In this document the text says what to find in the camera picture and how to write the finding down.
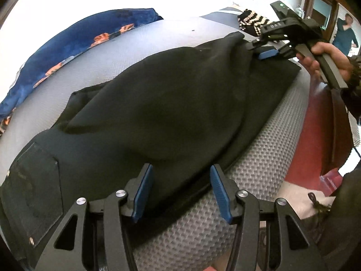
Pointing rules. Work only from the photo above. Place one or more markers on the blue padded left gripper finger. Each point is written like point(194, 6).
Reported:
point(268, 54)

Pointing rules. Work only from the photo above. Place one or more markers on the red wooden bed frame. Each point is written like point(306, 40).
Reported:
point(325, 142)

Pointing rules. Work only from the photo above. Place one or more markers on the person's right hand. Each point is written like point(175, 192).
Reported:
point(341, 61)

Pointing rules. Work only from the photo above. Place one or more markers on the blue orange patterned blanket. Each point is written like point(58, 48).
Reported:
point(68, 45)

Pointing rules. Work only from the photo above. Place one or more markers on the black white striped cloth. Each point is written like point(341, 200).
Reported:
point(250, 22)

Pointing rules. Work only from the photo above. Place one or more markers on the person in teal shirt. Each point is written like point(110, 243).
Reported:
point(345, 38)

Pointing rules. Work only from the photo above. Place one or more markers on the black jacket sleeve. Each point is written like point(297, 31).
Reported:
point(339, 240)

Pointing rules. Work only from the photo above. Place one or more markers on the black denim pants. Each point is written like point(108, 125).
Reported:
point(180, 110)

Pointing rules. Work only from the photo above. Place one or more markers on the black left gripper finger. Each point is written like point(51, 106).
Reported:
point(269, 234)
point(93, 234)

